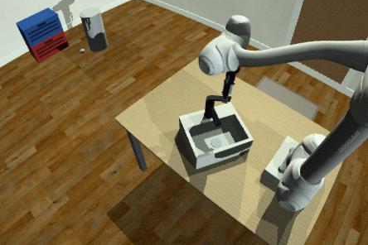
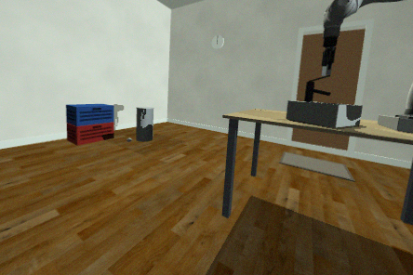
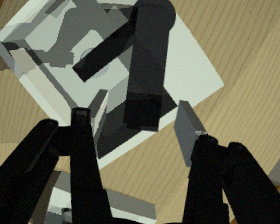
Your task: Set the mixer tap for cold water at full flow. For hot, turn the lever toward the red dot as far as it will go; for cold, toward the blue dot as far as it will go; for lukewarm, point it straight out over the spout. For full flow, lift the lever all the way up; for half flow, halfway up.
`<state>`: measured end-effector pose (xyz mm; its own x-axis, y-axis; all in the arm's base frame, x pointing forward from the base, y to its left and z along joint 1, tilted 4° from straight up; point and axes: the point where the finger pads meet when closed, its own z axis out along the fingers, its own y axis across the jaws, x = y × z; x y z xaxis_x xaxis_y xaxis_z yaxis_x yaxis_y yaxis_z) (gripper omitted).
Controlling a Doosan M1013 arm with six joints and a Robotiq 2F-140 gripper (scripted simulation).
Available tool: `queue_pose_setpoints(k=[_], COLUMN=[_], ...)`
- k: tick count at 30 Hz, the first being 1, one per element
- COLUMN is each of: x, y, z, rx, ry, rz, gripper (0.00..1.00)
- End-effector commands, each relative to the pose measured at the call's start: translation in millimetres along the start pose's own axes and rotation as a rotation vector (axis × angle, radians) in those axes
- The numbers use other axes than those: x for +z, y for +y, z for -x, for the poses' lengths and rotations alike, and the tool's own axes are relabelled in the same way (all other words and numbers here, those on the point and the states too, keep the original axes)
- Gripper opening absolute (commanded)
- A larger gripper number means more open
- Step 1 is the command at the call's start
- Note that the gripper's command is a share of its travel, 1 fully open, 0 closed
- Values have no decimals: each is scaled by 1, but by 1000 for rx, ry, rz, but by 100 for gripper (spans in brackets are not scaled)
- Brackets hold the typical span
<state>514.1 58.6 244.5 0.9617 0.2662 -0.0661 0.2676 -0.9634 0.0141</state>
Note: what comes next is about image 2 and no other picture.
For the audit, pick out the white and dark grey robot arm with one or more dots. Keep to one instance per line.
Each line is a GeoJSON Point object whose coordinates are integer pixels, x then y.
{"type": "Point", "coordinates": [337, 11]}

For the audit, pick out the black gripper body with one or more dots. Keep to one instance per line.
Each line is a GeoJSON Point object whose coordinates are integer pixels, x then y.
{"type": "Point", "coordinates": [329, 42]}

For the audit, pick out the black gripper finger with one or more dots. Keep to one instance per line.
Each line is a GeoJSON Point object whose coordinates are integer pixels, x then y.
{"type": "Point", "coordinates": [330, 56]}
{"type": "Point", "coordinates": [324, 61]}

